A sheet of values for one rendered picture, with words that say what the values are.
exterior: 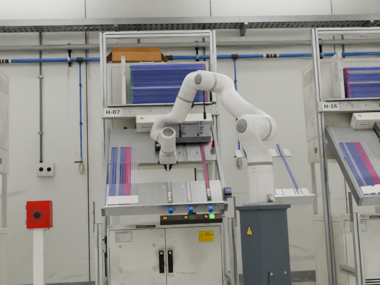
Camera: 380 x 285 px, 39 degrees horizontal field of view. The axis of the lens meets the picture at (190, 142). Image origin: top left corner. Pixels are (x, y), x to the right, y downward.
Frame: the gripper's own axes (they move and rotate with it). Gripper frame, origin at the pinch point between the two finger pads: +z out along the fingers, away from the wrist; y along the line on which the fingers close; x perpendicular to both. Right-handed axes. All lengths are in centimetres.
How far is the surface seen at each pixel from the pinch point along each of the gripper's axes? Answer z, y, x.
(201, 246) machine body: 35, -19, 34
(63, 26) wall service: 56, 88, -209
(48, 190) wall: 150, 104, -93
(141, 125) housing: 2.7, 15.8, -36.1
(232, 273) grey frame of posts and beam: 17, -33, 62
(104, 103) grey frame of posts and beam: 2, 40, -56
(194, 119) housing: 0.1, -18.4, -38.0
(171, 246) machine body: 34.6, -1.1, 33.7
